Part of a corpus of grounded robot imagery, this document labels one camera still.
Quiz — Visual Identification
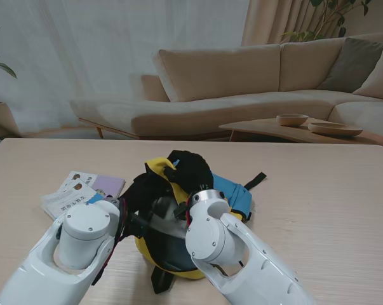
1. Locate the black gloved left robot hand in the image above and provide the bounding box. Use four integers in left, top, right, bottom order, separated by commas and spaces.
119, 173, 173, 223

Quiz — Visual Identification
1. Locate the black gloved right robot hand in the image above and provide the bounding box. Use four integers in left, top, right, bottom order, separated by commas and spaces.
164, 149, 214, 193

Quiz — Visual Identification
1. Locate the blue and yellow school bag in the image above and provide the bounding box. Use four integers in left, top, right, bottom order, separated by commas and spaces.
121, 157, 267, 295

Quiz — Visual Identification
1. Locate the blue cover book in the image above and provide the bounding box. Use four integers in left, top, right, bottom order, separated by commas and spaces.
40, 181, 106, 220

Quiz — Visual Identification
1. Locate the purple cover book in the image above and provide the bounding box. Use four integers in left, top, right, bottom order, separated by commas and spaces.
64, 170, 126, 200

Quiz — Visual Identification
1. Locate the wooden coffee table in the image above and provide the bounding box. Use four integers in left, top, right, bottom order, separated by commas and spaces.
218, 116, 383, 150

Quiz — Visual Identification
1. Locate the beige corner sofa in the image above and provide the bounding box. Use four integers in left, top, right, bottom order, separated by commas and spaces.
69, 33, 383, 140

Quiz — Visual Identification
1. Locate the small deep wooden bowl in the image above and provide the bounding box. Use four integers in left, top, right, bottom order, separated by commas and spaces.
276, 114, 309, 127

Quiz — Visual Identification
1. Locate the wide shallow wooden bowl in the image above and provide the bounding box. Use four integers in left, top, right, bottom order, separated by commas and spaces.
307, 122, 364, 137

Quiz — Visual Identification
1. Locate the white sheer curtain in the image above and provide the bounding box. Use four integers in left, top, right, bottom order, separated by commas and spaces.
0, 0, 251, 137

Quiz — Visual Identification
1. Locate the beige plant pot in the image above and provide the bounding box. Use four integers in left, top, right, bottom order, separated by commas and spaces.
0, 101, 20, 138

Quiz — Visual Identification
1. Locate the beige pleated curtain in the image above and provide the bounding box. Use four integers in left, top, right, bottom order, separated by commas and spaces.
241, 0, 383, 47

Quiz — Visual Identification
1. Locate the tall green leafy plant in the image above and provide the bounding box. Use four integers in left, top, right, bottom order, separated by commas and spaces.
279, 0, 373, 44

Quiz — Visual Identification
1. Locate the green plant with long leaves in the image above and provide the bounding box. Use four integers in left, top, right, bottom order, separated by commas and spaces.
0, 18, 17, 79

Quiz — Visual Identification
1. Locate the grey sofa cushion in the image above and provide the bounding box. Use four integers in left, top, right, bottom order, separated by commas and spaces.
316, 37, 383, 93

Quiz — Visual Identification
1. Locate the beige sofa cushion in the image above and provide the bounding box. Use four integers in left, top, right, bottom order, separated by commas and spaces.
353, 45, 383, 102

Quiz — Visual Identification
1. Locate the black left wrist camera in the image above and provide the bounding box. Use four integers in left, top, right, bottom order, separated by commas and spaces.
127, 211, 151, 239

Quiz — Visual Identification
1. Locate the red black left arm cable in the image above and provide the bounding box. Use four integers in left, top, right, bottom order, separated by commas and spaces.
91, 196, 130, 287

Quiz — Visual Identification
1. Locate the red black arm cable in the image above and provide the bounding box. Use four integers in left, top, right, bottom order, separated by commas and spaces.
91, 196, 130, 287
184, 200, 194, 228

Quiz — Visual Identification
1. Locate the red black right arm cable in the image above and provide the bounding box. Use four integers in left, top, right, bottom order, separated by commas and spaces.
184, 200, 194, 228

